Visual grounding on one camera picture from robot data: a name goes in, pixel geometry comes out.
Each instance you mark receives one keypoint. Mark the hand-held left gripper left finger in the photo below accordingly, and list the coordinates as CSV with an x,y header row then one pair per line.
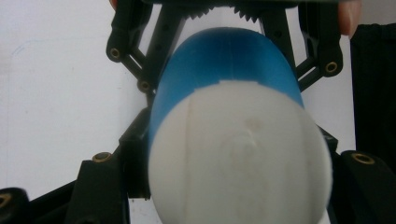
x,y
137,155

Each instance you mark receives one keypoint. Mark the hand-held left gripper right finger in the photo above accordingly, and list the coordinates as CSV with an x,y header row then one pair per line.
x,y
330,141

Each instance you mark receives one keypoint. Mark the blue plastic bottle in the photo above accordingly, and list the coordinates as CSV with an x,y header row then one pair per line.
x,y
236,140

